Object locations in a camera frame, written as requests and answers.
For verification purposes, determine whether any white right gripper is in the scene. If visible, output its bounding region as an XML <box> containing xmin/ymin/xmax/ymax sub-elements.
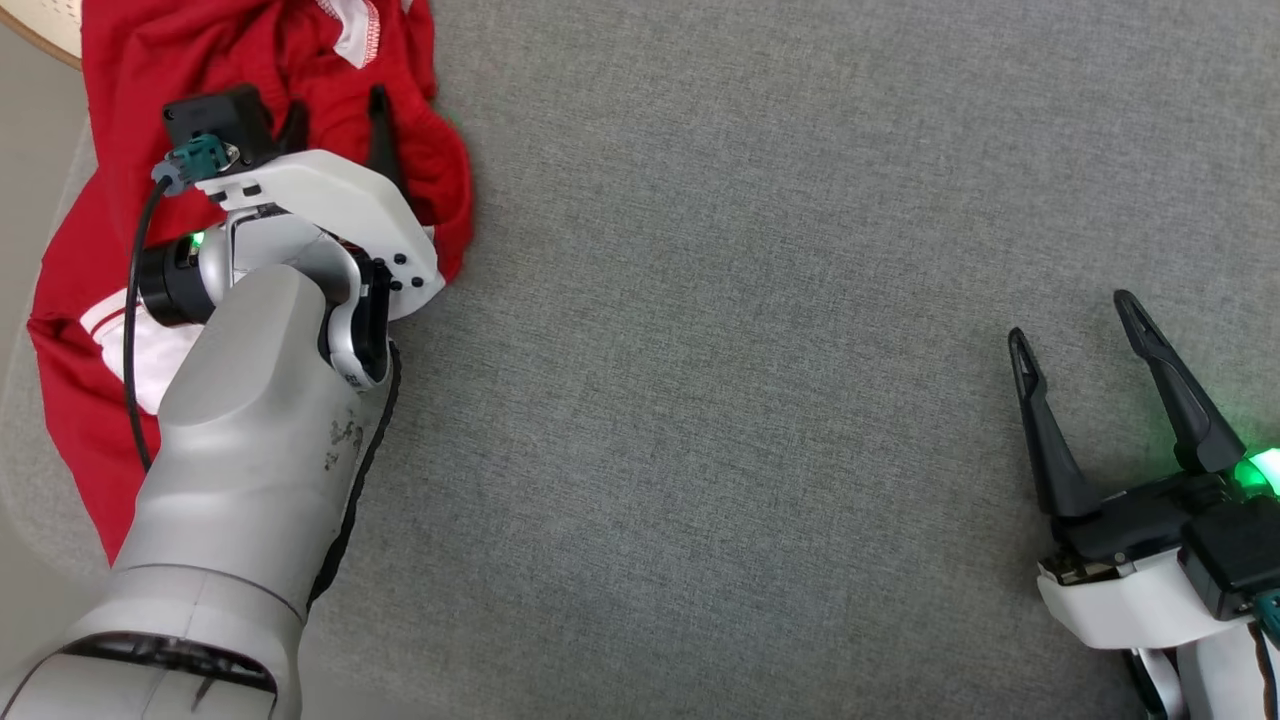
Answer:
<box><xmin>1007</xmin><ymin>290</ymin><xmax>1280</xmax><ymax>651</ymax></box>

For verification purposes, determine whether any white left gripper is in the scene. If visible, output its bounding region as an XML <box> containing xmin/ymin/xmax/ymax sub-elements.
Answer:
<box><xmin>193</xmin><ymin>84</ymin><xmax>445</xmax><ymax>323</ymax></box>

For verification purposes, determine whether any red shorts white waistband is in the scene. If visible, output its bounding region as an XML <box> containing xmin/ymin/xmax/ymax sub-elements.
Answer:
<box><xmin>82</xmin><ymin>0</ymin><xmax>475</xmax><ymax>286</ymax></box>

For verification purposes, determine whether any beige woven basket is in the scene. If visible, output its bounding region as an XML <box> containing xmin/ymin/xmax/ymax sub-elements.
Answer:
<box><xmin>0</xmin><ymin>0</ymin><xmax>83</xmax><ymax>71</ymax></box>

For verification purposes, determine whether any grey fabric padded surface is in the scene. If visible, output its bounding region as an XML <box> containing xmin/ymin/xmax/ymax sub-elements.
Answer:
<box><xmin>0</xmin><ymin>0</ymin><xmax>1280</xmax><ymax>720</ymax></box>

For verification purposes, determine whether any black cable teal connector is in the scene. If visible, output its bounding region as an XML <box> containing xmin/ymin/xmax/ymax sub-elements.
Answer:
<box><xmin>122</xmin><ymin>135</ymin><xmax>241</xmax><ymax>473</ymax></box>
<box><xmin>1250</xmin><ymin>590</ymin><xmax>1280</xmax><ymax>720</ymax></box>

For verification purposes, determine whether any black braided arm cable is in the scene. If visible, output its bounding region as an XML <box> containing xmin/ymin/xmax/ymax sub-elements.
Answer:
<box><xmin>305</xmin><ymin>340</ymin><xmax>403</xmax><ymax>606</ymax></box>

